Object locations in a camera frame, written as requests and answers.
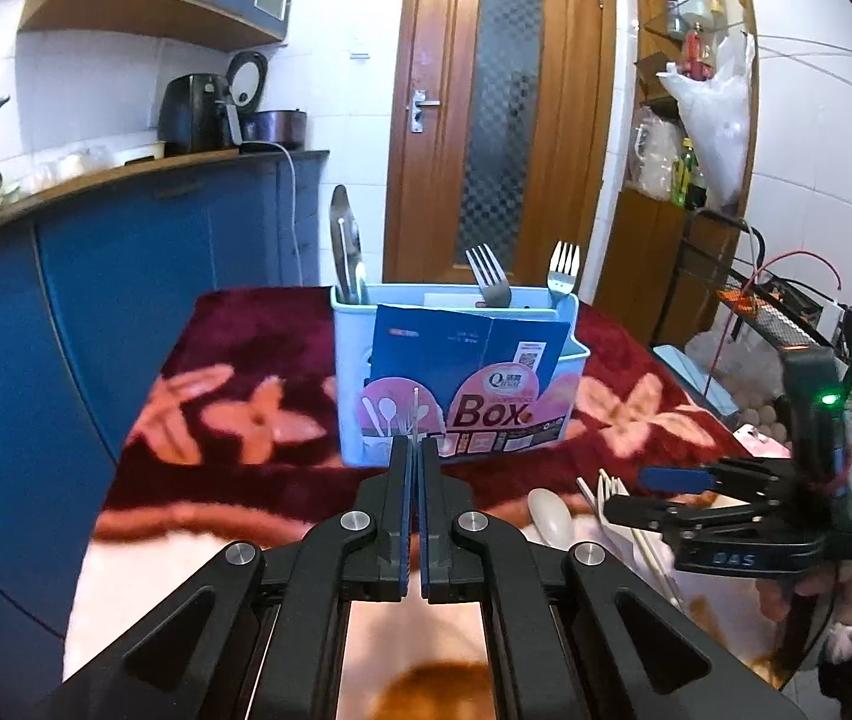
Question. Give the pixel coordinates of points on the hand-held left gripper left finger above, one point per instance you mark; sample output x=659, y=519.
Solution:
x=400, y=525

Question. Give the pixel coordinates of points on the white plastic fork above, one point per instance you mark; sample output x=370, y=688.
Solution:
x=617, y=532

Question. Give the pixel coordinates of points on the beige spoon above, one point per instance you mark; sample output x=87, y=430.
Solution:
x=550, y=517

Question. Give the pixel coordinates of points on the white jug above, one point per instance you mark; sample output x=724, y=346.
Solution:
x=658, y=161

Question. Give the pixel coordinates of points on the rice cooker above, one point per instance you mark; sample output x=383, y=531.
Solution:
x=276, y=127

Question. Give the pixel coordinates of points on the person's right hand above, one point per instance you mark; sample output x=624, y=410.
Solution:
x=775, y=600

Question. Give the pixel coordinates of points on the wooden door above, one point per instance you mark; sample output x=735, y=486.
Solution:
x=426, y=187

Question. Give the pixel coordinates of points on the steel tongs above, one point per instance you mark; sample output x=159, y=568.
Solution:
x=343, y=240

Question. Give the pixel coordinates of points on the blue printed cardboard sleeve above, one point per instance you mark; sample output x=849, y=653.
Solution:
x=463, y=352

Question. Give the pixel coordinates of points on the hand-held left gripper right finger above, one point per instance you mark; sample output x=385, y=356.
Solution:
x=430, y=525

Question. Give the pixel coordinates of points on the green bottle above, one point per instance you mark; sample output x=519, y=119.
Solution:
x=685, y=172

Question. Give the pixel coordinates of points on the white plastic bag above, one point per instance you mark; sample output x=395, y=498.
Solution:
x=718, y=120

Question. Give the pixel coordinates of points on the light blue utensil holder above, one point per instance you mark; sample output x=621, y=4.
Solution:
x=347, y=390

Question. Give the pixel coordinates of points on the steel fork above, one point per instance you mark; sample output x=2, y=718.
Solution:
x=490, y=277
x=562, y=270

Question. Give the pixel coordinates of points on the wooden shelf unit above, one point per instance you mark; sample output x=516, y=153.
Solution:
x=636, y=262

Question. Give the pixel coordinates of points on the blue base cabinets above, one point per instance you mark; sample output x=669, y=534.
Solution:
x=96, y=300

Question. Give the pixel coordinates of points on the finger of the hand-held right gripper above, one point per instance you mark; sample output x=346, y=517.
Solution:
x=673, y=477
x=643, y=514

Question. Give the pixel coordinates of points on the black air fryer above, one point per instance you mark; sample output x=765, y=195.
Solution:
x=190, y=116

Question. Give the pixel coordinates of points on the red pink printed blanket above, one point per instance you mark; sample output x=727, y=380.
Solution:
x=246, y=420

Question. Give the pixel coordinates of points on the bag of eggs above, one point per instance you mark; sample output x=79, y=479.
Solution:
x=760, y=416

